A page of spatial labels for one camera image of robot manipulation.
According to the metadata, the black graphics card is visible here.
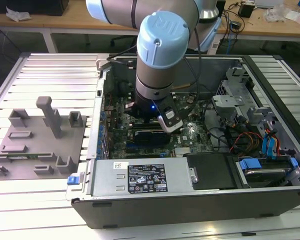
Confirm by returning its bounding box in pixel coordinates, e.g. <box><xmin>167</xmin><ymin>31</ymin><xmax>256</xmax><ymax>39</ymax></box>
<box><xmin>133</xmin><ymin>128</ymin><xmax>172</xmax><ymax>146</ymax></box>

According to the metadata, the blue case latch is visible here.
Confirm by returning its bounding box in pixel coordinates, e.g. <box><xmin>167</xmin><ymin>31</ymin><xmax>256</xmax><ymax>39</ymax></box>
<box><xmin>66</xmin><ymin>175</ymin><xmax>80</xmax><ymax>186</ymax></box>

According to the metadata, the large black box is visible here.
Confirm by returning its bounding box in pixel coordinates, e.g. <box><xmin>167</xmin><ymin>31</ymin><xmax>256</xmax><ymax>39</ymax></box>
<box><xmin>0</xmin><ymin>0</ymin><xmax>70</xmax><ymax>16</ymax></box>

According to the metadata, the metal disk bay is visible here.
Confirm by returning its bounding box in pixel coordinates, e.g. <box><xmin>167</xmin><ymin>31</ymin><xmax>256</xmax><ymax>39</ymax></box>
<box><xmin>211</xmin><ymin>66</ymin><xmax>257</xmax><ymax>127</ymax></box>

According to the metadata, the black wire bundle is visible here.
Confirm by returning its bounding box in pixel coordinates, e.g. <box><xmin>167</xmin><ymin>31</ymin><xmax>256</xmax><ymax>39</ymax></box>
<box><xmin>206</xmin><ymin>99</ymin><xmax>241</xmax><ymax>153</ymax></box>

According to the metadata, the hard disk in blue carrier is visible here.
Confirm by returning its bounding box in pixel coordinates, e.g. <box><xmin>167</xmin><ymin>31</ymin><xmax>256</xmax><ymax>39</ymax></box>
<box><xmin>236</xmin><ymin>156</ymin><xmax>300</xmax><ymax>190</ymax></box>

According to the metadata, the crumpled white paper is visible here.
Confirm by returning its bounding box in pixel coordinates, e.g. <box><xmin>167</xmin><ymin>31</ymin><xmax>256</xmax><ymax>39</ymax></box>
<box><xmin>5</xmin><ymin>6</ymin><xmax>31</xmax><ymax>21</ymax></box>

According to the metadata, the black cylinder part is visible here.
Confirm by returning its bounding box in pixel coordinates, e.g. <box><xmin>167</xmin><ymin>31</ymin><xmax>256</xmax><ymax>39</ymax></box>
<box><xmin>117</xmin><ymin>80</ymin><xmax>130</xmax><ymax>98</ymax></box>

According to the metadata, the grey parts rack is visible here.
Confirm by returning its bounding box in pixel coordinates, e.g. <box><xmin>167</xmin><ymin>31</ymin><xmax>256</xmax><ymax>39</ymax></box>
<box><xmin>0</xmin><ymin>95</ymin><xmax>88</xmax><ymax>181</ymax></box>

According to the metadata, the black PC case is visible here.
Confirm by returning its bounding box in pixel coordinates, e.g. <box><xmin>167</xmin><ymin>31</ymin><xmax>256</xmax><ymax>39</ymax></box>
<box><xmin>65</xmin><ymin>53</ymin><xmax>300</xmax><ymax>230</ymax></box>

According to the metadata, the light wooden desk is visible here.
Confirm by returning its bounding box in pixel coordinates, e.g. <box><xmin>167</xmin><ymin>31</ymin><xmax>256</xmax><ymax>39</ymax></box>
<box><xmin>0</xmin><ymin>0</ymin><xmax>300</xmax><ymax>54</ymax></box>

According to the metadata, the black RAM slot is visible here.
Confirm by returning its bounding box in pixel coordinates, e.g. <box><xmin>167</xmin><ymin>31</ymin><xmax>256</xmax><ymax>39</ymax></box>
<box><xmin>129</xmin><ymin>120</ymin><xmax>159</xmax><ymax>127</ymax></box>

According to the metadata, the clear plastic bag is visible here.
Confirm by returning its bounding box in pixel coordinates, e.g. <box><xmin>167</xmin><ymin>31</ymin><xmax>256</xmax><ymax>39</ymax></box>
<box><xmin>263</xmin><ymin>3</ymin><xmax>292</xmax><ymax>24</ymax></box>

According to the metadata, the black office chair base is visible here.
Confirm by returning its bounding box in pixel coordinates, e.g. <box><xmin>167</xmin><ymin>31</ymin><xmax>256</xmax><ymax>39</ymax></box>
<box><xmin>109</xmin><ymin>34</ymin><xmax>138</xmax><ymax>55</ymax></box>

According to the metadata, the black plastic shroud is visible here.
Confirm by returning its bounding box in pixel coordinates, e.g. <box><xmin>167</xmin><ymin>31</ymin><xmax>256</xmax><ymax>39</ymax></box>
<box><xmin>184</xmin><ymin>152</ymin><xmax>240</xmax><ymax>191</ymax></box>

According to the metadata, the blue flat wire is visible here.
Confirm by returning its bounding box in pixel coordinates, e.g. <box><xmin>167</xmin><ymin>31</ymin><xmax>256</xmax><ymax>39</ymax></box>
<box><xmin>269</xmin><ymin>128</ymin><xmax>279</xmax><ymax>161</ymax></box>
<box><xmin>261</xmin><ymin>128</ymin><xmax>271</xmax><ymax>161</ymax></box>

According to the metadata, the grey case handle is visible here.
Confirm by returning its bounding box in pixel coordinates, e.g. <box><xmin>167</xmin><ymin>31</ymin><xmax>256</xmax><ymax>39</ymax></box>
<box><xmin>95</xmin><ymin>53</ymin><xmax>111</xmax><ymax>72</ymax></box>

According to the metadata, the silver power supply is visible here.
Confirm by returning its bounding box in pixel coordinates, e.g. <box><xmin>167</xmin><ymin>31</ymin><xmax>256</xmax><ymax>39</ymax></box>
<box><xmin>89</xmin><ymin>159</ymin><xmax>194</xmax><ymax>199</ymax></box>

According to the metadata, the small black cube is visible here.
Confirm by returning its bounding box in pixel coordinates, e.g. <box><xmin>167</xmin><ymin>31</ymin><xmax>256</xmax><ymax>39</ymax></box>
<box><xmin>238</xmin><ymin>3</ymin><xmax>255</xmax><ymax>19</ymax></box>

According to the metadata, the green motherboard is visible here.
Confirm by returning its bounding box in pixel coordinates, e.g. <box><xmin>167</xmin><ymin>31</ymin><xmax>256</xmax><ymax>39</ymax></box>
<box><xmin>99</xmin><ymin>92</ymin><xmax>216</xmax><ymax>160</ymax></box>

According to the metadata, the silver chipset heat sink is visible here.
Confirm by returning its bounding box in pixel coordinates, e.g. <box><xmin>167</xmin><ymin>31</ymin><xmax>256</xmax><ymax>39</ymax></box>
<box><xmin>174</xmin><ymin>146</ymin><xmax>191</xmax><ymax>158</ymax></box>

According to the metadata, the white open box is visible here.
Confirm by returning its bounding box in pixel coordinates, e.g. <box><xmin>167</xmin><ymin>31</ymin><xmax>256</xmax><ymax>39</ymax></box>
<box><xmin>284</xmin><ymin>9</ymin><xmax>300</xmax><ymax>27</ymax></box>

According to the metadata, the black tower box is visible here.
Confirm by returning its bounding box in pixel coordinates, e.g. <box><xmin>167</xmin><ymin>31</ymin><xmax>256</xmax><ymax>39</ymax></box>
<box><xmin>216</xmin><ymin>0</ymin><xmax>227</xmax><ymax>19</ymax></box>

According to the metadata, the grey flat device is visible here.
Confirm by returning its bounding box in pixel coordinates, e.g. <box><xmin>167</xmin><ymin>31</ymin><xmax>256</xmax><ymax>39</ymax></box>
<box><xmin>254</xmin><ymin>0</ymin><xmax>284</xmax><ymax>7</ymax></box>

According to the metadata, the white camera on black mount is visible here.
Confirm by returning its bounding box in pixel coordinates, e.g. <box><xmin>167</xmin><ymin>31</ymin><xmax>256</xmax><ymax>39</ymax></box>
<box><xmin>151</xmin><ymin>96</ymin><xmax>184</xmax><ymax>134</ymax></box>

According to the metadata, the red yellow wire bundle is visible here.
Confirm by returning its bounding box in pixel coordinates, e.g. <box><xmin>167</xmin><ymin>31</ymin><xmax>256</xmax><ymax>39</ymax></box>
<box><xmin>229</xmin><ymin>131</ymin><xmax>264</xmax><ymax>154</ymax></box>

